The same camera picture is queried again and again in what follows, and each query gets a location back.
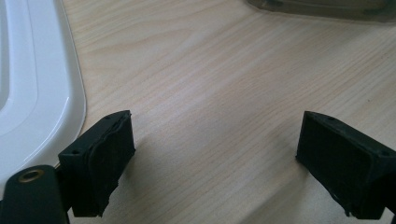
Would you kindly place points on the white box lid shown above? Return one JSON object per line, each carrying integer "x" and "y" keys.
{"x": 40, "y": 77}

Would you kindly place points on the brown transparent storage box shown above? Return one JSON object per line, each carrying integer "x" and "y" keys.
{"x": 327, "y": 9}

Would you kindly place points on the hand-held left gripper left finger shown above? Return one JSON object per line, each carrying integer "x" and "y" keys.
{"x": 99, "y": 161}

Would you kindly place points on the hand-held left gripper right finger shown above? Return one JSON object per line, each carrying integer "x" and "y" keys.
{"x": 348, "y": 168}

